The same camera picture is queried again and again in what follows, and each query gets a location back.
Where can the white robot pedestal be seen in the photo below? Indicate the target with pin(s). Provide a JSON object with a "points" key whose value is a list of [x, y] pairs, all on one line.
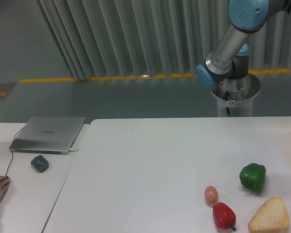
{"points": [[235, 97]]}

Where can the red bell pepper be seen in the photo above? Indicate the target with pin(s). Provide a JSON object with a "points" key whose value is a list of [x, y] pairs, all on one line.
{"points": [[224, 217]]}

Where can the bread slice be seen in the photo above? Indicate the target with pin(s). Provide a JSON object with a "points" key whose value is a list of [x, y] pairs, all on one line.
{"points": [[271, 217]]}

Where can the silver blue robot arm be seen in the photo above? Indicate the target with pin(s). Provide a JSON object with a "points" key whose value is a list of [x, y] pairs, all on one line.
{"points": [[246, 17]]}

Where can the green bell pepper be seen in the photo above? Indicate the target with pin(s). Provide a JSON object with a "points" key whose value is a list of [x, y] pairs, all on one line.
{"points": [[252, 177]]}

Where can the brown egg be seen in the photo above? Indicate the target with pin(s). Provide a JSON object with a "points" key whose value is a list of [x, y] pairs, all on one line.
{"points": [[211, 194]]}

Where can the silver closed laptop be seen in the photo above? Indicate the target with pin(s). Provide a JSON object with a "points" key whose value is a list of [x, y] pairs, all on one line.
{"points": [[48, 134]]}

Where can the white pleated curtain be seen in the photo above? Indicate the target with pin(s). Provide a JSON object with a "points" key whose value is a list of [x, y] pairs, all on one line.
{"points": [[111, 38]]}

